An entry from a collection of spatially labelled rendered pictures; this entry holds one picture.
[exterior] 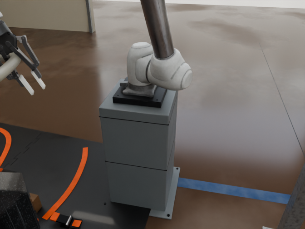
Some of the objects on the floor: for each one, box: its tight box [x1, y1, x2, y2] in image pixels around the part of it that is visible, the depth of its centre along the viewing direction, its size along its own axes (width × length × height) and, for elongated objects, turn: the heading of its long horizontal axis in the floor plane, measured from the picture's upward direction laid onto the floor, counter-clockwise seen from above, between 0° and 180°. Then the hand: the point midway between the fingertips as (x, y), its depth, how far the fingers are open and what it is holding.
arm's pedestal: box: [99, 79, 180, 220], centre depth 182 cm, size 50×50×80 cm
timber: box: [30, 193, 42, 213], centre depth 181 cm, size 30×12×12 cm, turn 73°
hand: (32, 82), depth 88 cm, fingers closed on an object, 4 cm apart
